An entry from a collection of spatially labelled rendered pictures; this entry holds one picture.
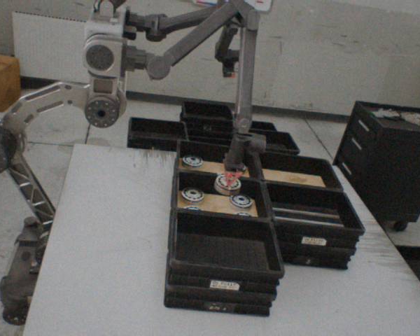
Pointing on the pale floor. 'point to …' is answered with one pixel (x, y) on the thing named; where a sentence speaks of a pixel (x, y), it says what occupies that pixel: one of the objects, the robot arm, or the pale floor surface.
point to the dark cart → (388, 162)
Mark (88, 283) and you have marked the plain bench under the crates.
